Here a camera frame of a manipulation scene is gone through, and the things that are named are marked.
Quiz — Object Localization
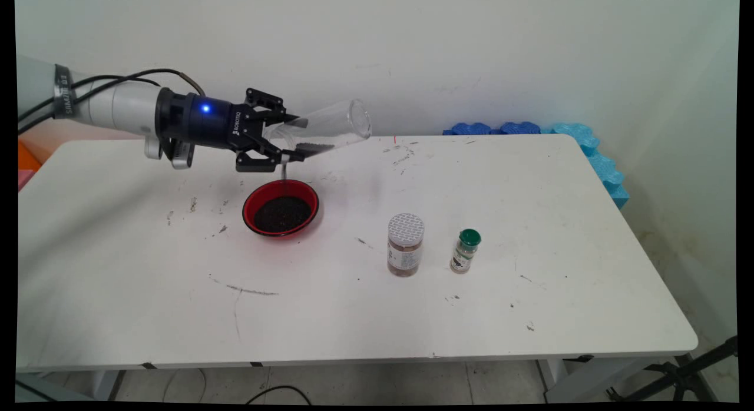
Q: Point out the black floor cable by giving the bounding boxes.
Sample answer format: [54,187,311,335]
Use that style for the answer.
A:
[244,386,313,405]

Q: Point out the black camera cable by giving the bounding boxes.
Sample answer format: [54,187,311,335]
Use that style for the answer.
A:
[16,75,163,135]

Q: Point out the small spice bottle green cap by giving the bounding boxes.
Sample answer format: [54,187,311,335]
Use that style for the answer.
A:
[450,228,482,275]

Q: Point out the light blue foam mat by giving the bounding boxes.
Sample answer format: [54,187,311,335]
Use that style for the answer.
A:
[541,122,630,210]

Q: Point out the dark blue foam mat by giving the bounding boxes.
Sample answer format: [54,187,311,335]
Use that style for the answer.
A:
[443,121,541,136]

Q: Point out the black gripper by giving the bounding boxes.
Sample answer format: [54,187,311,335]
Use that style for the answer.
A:
[156,88,310,174]

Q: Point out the red bowl with black seeds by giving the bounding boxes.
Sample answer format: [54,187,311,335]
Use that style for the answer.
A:
[242,179,320,238]

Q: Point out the white table leg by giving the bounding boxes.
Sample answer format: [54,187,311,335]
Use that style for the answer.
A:
[537,357,696,403]
[88,370,127,400]

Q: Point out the brown spice jar white lid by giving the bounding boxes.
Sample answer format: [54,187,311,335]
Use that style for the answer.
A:
[386,213,425,277]

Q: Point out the clear plastic jar black seeds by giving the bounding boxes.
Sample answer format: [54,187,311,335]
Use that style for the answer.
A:
[262,99,373,164]

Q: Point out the orange block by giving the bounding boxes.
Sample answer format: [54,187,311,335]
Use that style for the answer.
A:
[18,141,43,171]

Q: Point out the black tripod stand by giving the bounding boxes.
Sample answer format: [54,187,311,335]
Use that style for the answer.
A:
[607,336,738,403]

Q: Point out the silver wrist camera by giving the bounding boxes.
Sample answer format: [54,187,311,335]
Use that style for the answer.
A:
[144,134,196,171]

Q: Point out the black velcro strap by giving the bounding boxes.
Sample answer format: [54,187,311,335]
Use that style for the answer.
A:
[52,64,75,117]

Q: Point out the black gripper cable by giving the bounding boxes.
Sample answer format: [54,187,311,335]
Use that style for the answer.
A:
[16,68,207,123]

